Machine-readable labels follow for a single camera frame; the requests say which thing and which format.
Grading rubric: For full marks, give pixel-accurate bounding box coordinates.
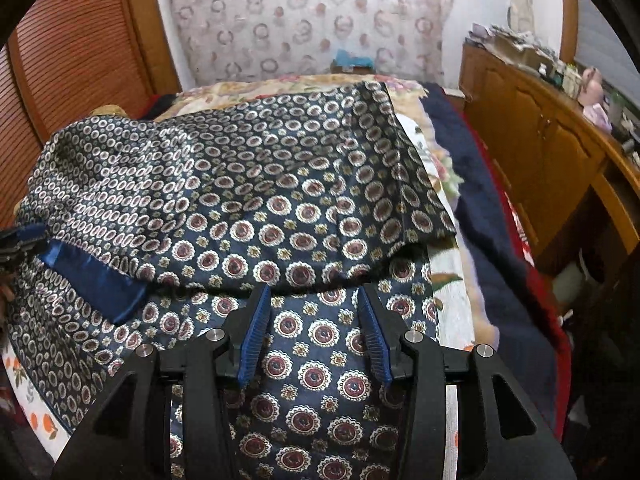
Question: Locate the white sheet with orange print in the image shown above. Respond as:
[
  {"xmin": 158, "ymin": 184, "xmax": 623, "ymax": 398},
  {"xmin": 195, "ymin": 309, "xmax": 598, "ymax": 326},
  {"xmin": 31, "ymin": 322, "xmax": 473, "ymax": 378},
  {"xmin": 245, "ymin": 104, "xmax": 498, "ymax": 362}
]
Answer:
[{"xmin": 0, "ymin": 344, "xmax": 70, "ymax": 462}]

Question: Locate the wooden side cabinet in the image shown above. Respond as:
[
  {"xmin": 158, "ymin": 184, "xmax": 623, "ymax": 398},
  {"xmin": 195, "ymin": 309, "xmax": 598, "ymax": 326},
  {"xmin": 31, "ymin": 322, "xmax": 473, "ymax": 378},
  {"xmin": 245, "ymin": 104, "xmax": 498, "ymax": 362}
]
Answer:
[{"xmin": 457, "ymin": 41, "xmax": 640, "ymax": 283}]

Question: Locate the red blanket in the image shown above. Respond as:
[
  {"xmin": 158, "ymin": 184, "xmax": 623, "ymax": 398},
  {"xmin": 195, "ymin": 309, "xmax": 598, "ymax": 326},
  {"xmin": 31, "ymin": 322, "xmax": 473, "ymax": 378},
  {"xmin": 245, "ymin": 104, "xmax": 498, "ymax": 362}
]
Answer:
[{"xmin": 467, "ymin": 127, "xmax": 575, "ymax": 413}]

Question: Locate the pile of papers and boxes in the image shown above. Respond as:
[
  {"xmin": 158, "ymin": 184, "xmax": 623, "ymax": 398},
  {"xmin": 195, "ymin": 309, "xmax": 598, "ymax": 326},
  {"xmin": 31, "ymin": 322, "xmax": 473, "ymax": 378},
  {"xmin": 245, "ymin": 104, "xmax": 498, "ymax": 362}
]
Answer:
[{"xmin": 466, "ymin": 22, "xmax": 557, "ymax": 69}]

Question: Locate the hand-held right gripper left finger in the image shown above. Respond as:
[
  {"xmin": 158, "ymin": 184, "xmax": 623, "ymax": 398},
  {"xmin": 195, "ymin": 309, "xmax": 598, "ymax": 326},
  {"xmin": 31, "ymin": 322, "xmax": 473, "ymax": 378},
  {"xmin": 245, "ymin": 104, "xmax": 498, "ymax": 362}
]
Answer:
[{"xmin": 50, "ymin": 284, "xmax": 274, "ymax": 480}]

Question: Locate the navy patterned satin garment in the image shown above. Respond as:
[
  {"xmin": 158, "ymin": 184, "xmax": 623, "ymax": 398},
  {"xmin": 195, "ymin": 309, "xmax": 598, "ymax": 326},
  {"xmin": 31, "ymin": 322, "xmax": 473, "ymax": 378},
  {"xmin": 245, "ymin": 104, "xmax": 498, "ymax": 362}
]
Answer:
[{"xmin": 0, "ymin": 81, "xmax": 457, "ymax": 480}]

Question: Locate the pink floral blanket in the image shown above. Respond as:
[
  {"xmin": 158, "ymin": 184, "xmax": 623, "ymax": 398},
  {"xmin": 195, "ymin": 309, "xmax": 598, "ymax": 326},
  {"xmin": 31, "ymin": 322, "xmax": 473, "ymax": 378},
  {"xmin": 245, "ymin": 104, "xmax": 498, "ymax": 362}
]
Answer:
[{"xmin": 152, "ymin": 73, "xmax": 473, "ymax": 357}]

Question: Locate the red cloth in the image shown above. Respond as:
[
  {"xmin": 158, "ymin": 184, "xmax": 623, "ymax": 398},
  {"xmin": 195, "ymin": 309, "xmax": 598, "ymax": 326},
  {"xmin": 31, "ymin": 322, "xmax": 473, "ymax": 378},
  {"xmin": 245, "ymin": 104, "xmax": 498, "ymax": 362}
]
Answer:
[{"xmin": 144, "ymin": 92, "xmax": 177, "ymax": 122}]

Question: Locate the blue cloth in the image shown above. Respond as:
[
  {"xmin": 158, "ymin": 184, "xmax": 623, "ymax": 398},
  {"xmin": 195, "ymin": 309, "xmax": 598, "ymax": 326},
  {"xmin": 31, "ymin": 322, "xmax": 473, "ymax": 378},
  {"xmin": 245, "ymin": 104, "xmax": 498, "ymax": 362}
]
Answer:
[{"xmin": 332, "ymin": 48, "xmax": 376, "ymax": 69}]

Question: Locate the navy blanket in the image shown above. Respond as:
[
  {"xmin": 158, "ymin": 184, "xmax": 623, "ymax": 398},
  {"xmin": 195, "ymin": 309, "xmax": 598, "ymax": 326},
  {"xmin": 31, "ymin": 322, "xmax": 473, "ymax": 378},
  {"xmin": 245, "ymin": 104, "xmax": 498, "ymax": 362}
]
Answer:
[{"xmin": 419, "ymin": 84, "xmax": 572, "ymax": 428}]

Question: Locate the pink thermos bottle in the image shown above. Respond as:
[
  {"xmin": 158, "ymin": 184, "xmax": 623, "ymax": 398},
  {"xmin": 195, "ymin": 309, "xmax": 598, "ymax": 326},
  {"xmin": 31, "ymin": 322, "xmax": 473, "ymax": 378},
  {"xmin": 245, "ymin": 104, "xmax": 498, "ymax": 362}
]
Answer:
[{"xmin": 579, "ymin": 65, "xmax": 604, "ymax": 99}]

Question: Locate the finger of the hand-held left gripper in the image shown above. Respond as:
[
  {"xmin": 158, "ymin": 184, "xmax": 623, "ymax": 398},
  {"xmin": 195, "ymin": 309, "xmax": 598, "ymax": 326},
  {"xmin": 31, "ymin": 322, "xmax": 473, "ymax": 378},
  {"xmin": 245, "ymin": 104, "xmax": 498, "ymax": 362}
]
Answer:
[{"xmin": 0, "ymin": 224, "xmax": 49, "ymax": 267}]

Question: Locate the grey window blind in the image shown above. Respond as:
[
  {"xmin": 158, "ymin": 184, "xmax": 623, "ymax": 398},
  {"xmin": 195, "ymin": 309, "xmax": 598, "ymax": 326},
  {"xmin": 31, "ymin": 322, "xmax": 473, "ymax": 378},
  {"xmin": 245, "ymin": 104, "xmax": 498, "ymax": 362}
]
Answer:
[{"xmin": 575, "ymin": 0, "xmax": 640, "ymax": 92}]

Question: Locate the ring patterned wall curtain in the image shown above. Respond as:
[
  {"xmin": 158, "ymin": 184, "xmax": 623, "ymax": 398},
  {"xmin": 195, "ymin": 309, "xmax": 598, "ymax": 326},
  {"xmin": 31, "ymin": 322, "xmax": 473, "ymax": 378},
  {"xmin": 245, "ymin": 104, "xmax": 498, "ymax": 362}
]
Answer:
[{"xmin": 151, "ymin": 0, "xmax": 459, "ymax": 89}]

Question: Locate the pink tissue pack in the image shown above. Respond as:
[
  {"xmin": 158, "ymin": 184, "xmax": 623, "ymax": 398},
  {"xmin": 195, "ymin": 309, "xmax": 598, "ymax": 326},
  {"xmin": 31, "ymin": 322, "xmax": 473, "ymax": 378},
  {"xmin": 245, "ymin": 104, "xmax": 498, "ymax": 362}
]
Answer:
[{"xmin": 584, "ymin": 102, "xmax": 614, "ymax": 129}]

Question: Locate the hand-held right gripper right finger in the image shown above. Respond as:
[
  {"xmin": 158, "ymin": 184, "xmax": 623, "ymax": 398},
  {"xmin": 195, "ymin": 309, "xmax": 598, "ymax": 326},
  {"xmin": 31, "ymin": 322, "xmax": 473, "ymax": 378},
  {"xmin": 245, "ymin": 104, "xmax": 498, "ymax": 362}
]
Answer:
[{"xmin": 357, "ymin": 282, "xmax": 577, "ymax": 480}]

